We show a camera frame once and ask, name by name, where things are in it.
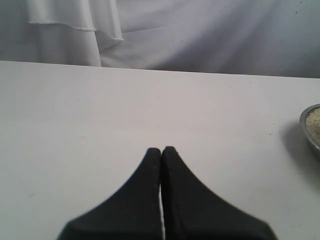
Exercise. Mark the white backdrop cloth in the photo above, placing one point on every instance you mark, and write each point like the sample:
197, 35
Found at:
252, 37

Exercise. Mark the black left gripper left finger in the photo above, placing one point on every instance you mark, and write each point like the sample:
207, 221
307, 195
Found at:
131, 213

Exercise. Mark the round metal tray of rice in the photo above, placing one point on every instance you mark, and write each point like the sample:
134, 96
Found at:
310, 124

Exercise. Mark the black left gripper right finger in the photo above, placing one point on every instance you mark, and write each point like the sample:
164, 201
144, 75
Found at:
193, 212

